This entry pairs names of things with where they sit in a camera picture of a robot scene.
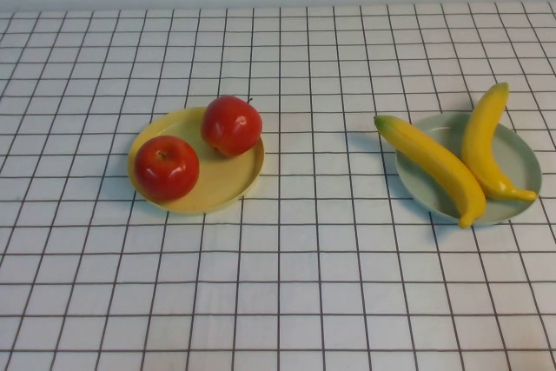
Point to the red plastic apple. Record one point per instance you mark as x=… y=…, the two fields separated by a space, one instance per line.
x=167 y=171
x=230 y=127

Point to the yellow banana with green tip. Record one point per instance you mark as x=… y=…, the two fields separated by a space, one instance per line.
x=434 y=162

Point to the yellow plastic banana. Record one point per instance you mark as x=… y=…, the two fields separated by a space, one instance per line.
x=482 y=141

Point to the yellow plastic plate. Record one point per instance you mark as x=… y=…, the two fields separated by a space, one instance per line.
x=226 y=180

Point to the light blue plastic plate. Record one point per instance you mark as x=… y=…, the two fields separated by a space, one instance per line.
x=517 y=158

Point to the white grid tablecloth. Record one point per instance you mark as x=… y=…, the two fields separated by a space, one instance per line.
x=260 y=323

